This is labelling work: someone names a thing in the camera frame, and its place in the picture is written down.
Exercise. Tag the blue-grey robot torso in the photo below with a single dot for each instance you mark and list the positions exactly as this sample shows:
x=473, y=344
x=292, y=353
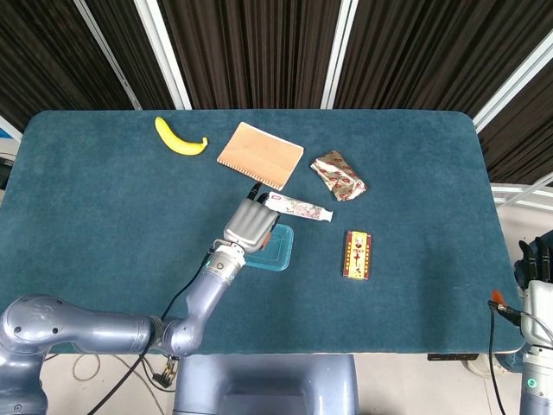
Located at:
x=259, y=384

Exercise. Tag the yellow banana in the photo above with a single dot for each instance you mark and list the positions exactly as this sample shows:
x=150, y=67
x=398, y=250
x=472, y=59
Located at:
x=173, y=142

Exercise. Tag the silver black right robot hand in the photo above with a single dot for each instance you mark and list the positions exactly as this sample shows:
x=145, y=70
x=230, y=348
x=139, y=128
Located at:
x=538, y=302

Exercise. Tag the white metal rack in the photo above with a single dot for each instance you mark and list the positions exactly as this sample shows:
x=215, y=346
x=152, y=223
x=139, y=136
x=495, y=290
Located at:
x=518, y=194

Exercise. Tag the blue white board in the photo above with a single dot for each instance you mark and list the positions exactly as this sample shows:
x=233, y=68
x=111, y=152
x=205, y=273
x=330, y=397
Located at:
x=8, y=134

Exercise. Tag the blue translucent square lid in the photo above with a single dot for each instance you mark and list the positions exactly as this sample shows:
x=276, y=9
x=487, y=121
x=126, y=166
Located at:
x=278, y=253

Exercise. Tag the teal table cloth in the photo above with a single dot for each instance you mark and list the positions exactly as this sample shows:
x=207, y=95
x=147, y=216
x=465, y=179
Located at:
x=345, y=311

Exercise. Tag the tan spiral notebook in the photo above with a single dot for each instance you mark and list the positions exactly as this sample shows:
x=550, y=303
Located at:
x=259, y=155

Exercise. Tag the white printed toothpaste tube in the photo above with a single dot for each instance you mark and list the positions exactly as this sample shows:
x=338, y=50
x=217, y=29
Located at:
x=302, y=209

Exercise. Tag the thin grey white frame post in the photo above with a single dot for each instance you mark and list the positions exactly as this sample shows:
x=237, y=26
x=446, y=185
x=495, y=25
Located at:
x=106, y=52

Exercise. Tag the dark brown pleated curtain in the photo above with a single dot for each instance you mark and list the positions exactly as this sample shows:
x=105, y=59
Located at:
x=259, y=52

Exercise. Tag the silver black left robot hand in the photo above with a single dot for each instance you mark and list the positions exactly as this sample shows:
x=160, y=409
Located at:
x=248, y=225

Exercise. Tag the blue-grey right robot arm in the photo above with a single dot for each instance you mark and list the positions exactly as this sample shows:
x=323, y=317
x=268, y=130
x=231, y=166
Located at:
x=538, y=393

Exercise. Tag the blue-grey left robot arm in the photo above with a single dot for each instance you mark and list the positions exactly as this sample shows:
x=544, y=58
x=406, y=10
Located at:
x=108, y=333

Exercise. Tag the crumpled red white snack wrapper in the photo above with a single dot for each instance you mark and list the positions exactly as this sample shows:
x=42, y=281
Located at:
x=339, y=175

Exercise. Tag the black yellow power plug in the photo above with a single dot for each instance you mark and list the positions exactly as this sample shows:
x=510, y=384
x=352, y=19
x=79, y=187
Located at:
x=164, y=378

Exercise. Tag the transparent plastic container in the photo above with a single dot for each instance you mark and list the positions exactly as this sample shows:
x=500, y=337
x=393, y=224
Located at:
x=281, y=260

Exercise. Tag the red yellow card box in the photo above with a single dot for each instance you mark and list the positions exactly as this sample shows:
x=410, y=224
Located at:
x=357, y=255

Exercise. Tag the wide white frame post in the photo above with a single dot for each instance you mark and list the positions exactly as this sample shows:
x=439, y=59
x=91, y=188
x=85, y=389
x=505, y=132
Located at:
x=162, y=52

